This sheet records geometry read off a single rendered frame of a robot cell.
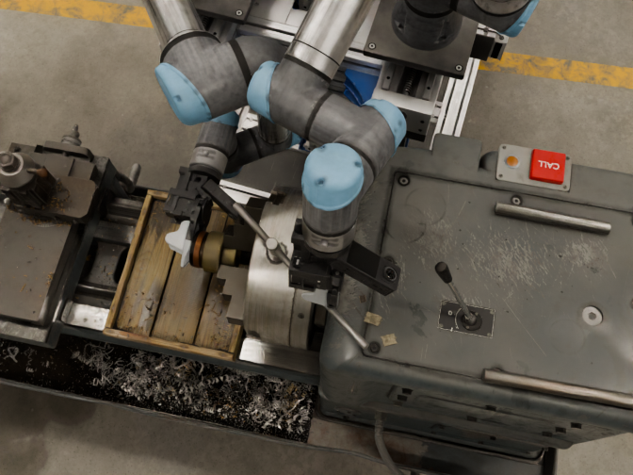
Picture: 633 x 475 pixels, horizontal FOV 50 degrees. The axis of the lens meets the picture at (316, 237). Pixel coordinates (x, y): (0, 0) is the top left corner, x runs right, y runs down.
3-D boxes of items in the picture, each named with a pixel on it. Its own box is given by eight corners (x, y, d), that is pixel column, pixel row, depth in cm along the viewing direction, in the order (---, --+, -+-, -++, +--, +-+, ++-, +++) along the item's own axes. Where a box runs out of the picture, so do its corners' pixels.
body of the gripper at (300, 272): (299, 250, 110) (299, 205, 100) (351, 260, 109) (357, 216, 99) (287, 290, 106) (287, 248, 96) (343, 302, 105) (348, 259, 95)
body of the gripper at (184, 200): (170, 226, 146) (186, 176, 150) (208, 234, 145) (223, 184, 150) (161, 212, 139) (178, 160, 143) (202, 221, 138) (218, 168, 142)
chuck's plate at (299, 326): (339, 215, 157) (336, 176, 126) (312, 352, 151) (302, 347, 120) (324, 212, 157) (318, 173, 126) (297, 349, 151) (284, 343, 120)
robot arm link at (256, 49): (291, 5, 118) (286, 112, 166) (231, 26, 117) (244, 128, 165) (316, 63, 116) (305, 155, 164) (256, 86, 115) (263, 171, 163)
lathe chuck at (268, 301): (324, 212, 157) (318, 173, 126) (297, 349, 151) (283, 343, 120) (285, 205, 158) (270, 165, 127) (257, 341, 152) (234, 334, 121)
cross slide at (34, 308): (105, 156, 166) (98, 148, 162) (44, 327, 151) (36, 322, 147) (39, 145, 167) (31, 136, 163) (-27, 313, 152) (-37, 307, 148)
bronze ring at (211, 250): (241, 227, 137) (197, 219, 138) (230, 270, 134) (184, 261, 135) (246, 243, 146) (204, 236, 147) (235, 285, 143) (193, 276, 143)
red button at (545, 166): (562, 158, 128) (566, 153, 126) (560, 187, 126) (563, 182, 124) (530, 153, 129) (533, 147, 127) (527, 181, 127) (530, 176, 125)
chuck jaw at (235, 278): (273, 272, 136) (259, 329, 131) (275, 282, 140) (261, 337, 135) (219, 262, 137) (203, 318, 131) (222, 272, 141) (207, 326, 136)
